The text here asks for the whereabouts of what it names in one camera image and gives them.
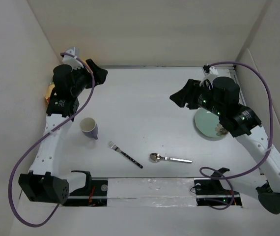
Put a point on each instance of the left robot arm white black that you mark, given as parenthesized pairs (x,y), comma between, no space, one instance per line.
(43,183)

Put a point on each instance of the yellow vehicle print cloth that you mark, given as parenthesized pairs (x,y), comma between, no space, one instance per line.
(49,91)

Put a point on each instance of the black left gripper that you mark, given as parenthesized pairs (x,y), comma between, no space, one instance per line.
(95,76)

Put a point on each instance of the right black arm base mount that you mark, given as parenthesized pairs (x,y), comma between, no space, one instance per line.
(211,193)

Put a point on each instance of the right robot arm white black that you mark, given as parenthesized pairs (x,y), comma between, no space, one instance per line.
(221,98)

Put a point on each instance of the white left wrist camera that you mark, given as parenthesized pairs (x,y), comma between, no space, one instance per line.
(70,60)

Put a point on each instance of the purple ceramic mug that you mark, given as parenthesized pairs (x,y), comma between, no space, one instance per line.
(89,128)

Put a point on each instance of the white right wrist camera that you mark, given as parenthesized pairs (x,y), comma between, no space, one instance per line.
(210,73)

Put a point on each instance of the metal fork patterned handle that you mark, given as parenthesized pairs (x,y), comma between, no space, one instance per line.
(117,149)

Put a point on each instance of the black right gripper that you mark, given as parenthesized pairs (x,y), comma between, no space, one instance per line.
(187,94)

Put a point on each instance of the light green floral plate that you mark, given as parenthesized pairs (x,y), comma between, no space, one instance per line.
(208,124)

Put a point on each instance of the metal spoon patterned handle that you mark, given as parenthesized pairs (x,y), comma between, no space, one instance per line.
(157,158)

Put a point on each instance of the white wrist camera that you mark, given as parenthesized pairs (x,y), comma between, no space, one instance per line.
(210,73)
(70,60)

